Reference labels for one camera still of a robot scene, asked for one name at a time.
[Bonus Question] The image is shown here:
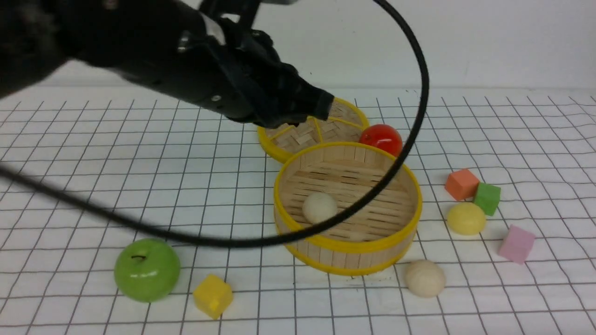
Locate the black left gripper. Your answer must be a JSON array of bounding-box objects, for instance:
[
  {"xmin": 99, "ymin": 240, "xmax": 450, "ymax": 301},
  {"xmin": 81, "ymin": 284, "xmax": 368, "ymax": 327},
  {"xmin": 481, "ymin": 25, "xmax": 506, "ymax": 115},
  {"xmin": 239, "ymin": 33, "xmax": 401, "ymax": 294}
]
[{"xmin": 186, "ymin": 13, "xmax": 334, "ymax": 128}]

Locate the white bun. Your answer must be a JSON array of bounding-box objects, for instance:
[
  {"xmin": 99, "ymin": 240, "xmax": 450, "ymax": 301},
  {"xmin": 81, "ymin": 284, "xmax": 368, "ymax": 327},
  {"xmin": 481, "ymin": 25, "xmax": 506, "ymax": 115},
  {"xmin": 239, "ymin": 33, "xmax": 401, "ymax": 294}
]
[
  {"xmin": 302, "ymin": 192, "xmax": 339, "ymax": 223},
  {"xmin": 405, "ymin": 260, "xmax": 447, "ymax": 298}
]

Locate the yellow bun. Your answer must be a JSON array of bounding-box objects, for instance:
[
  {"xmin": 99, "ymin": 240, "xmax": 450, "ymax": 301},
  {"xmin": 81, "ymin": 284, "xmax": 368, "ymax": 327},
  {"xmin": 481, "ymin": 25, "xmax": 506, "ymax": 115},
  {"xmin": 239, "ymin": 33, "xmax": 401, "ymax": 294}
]
[{"xmin": 446, "ymin": 202, "xmax": 487, "ymax": 235}]

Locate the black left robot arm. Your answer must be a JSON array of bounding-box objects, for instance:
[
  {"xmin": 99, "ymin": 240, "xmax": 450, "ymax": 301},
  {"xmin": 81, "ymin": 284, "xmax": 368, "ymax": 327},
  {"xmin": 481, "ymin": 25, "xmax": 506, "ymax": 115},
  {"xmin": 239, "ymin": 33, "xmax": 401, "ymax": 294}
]
[{"xmin": 0, "ymin": 0, "xmax": 334, "ymax": 128}]

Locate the bamboo steamer lid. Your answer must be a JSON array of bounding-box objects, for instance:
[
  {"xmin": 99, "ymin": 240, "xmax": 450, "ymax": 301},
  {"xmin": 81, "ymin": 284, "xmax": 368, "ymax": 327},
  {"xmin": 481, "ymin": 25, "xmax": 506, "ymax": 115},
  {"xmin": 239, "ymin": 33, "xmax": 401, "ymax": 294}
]
[{"xmin": 257, "ymin": 98, "xmax": 370, "ymax": 163}]

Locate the bamboo steamer tray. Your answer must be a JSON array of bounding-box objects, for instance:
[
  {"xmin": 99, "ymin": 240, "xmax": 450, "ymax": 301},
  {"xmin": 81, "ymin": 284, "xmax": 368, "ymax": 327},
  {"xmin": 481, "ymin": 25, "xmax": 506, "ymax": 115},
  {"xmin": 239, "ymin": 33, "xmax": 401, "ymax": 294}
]
[{"xmin": 273, "ymin": 141, "xmax": 423, "ymax": 276}]

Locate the red tomato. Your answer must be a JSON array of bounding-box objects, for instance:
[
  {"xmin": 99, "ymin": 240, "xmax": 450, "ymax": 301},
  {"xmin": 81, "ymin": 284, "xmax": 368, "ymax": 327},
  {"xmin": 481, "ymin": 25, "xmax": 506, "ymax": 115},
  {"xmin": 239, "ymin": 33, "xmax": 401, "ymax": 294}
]
[{"xmin": 359, "ymin": 124, "xmax": 404, "ymax": 157}]

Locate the green apple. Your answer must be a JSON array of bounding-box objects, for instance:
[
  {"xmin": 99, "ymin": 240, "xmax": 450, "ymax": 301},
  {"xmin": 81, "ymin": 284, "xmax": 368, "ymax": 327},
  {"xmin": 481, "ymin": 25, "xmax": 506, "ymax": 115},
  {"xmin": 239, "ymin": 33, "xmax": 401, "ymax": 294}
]
[{"xmin": 113, "ymin": 238, "xmax": 181, "ymax": 303}]

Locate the yellow foam cube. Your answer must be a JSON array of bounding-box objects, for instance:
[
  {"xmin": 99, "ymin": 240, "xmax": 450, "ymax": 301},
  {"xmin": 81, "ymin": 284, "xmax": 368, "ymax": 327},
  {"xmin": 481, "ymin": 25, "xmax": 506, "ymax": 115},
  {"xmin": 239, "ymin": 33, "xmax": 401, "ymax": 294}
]
[{"xmin": 192, "ymin": 274, "xmax": 233, "ymax": 320}]

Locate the orange foam cube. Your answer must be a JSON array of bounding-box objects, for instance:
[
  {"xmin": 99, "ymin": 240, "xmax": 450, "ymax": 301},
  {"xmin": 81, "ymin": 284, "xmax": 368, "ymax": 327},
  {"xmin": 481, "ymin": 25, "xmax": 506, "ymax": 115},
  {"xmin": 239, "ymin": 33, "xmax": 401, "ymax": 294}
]
[{"xmin": 445, "ymin": 169, "xmax": 480, "ymax": 201}]

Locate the green foam cube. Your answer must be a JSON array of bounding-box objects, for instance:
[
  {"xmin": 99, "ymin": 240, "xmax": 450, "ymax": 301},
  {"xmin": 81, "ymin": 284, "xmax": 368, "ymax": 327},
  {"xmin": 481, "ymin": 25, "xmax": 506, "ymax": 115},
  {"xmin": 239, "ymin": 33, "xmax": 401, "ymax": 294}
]
[{"xmin": 473, "ymin": 182, "xmax": 501, "ymax": 216}]

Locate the pink foam cube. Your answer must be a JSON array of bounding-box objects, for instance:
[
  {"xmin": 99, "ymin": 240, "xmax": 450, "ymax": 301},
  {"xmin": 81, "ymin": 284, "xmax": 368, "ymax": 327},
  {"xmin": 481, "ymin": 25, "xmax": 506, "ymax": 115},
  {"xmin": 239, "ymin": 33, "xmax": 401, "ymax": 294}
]
[{"xmin": 498, "ymin": 225, "xmax": 536, "ymax": 265}]

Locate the black cable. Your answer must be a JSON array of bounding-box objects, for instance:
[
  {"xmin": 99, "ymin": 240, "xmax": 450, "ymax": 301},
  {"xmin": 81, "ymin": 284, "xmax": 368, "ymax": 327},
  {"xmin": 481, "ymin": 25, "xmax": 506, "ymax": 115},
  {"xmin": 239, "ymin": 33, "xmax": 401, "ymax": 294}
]
[{"xmin": 0, "ymin": 0, "xmax": 430, "ymax": 248}]

